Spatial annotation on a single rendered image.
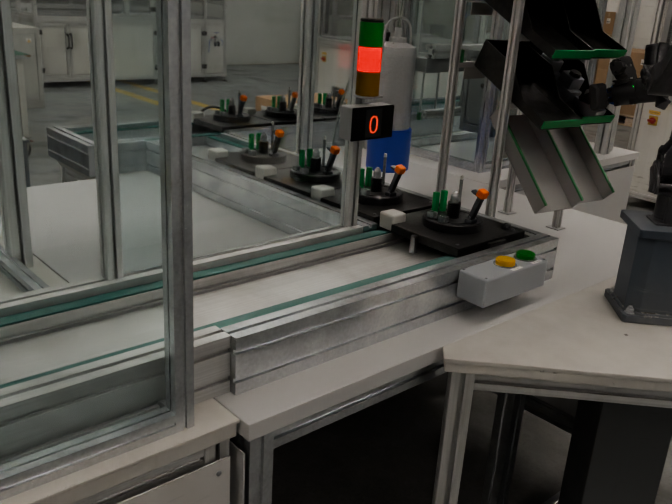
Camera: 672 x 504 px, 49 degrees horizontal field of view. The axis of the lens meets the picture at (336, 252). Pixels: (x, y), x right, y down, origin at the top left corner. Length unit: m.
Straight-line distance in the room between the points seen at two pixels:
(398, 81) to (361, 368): 1.48
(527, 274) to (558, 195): 0.40
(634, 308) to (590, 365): 0.26
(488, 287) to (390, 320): 0.21
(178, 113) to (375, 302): 0.56
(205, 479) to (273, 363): 0.21
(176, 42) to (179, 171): 0.16
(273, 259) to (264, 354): 0.35
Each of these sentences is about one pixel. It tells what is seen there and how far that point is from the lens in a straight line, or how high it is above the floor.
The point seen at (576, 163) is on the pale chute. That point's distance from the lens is 2.05.
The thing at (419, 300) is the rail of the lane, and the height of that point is 0.92.
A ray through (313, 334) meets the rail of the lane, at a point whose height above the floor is 0.92.
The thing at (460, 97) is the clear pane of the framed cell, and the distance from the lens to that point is 2.79.
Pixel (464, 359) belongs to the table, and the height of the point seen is 0.86.
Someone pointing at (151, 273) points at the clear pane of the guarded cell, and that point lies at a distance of 0.99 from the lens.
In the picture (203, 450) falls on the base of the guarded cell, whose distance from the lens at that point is 1.13.
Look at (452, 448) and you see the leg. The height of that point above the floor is 0.65.
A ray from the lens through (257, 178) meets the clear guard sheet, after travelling 1.48.
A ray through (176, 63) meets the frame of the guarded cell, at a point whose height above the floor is 1.38.
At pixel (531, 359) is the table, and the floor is 0.86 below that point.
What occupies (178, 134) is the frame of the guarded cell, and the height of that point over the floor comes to 1.29.
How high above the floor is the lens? 1.48
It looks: 20 degrees down
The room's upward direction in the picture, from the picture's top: 4 degrees clockwise
